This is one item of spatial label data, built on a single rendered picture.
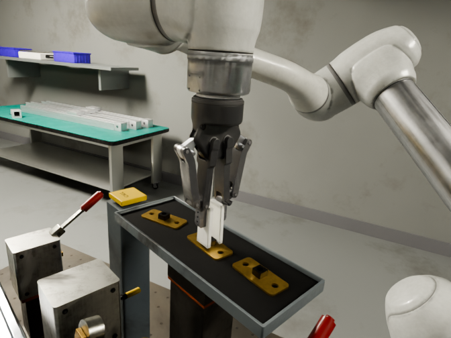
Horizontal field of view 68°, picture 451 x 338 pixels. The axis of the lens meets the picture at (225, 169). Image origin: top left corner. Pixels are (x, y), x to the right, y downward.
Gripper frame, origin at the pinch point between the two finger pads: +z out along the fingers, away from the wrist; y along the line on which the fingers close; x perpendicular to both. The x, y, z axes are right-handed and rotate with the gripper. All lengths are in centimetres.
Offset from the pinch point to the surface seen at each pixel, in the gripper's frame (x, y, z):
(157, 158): -274, -137, 84
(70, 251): -85, 2, 50
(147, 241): -6.6, 7.9, 4.2
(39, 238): -34.9, 19.1, 14.1
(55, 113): -357, -58, 44
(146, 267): -23.2, -0.1, 22.3
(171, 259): 0.2, 7.3, 4.0
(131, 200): -23.5, 3.1, 4.4
